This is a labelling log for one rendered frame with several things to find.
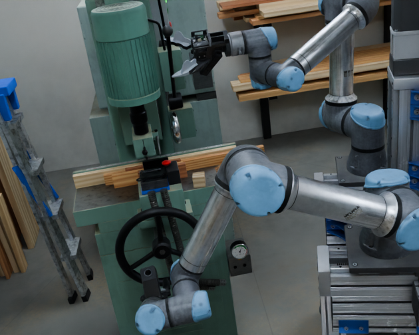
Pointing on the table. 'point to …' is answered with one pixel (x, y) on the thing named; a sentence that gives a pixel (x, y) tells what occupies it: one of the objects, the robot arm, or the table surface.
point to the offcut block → (199, 179)
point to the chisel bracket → (139, 141)
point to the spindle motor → (126, 53)
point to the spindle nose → (139, 119)
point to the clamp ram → (153, 163)
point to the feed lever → (175, 102)
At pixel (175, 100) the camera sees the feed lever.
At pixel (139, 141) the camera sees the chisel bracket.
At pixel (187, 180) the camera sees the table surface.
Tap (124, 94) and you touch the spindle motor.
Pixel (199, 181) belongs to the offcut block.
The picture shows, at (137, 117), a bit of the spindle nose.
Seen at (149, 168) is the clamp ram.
